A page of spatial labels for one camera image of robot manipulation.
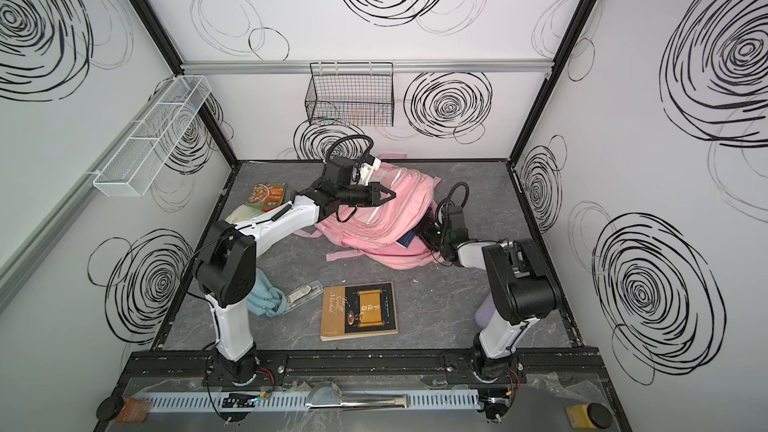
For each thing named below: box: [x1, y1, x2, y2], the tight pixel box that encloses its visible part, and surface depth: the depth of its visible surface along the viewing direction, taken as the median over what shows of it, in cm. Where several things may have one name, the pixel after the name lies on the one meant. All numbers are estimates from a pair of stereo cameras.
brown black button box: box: [96, 395, 152, 423], surface depth 63 cm
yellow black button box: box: [566, 404, 597, 429], surface depth 64 cm
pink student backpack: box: [294, 153, 443, 270], surface depth 86 cm
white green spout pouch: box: [225, 202, 264, 223], surface depth 104 cm
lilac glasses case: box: [474, 292, 496, 329], surface depth 82 cm
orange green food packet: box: [244, 182, 288, 212], surface depth 110 cm
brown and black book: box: [320, 281, 399, 342], surface depth 84 cm
